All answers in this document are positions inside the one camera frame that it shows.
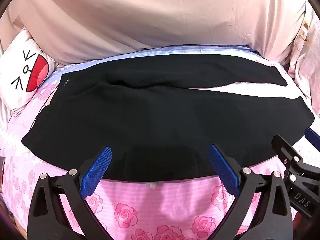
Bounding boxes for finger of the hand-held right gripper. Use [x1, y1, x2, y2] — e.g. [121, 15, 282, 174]
[304, 127, 320, 153]
[272, 135, 305, 172]

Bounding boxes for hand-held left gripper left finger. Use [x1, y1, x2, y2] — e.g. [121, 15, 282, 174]
[27, 146, 113, 240]

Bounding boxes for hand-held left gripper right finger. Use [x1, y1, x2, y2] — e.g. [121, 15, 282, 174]
[209, 144, 300, 240]

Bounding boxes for black pants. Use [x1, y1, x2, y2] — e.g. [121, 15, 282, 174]
[21, 55, 315, 182]

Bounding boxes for pink floral blanket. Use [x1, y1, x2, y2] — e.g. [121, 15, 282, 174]
[0, 44, 320, 240]

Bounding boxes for pale floral cloth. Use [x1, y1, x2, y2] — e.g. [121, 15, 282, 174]
[287, 10, 320, 120]

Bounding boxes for shiny grey satin cloth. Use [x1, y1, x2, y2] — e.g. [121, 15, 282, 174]
[0, 94, 13, 140]

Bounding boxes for white cat face pillow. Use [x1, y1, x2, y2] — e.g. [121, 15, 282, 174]
[0, 27, 60, 111]

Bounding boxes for beige plain cloth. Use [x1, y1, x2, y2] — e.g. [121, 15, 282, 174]
[0, 0, 309, 67]

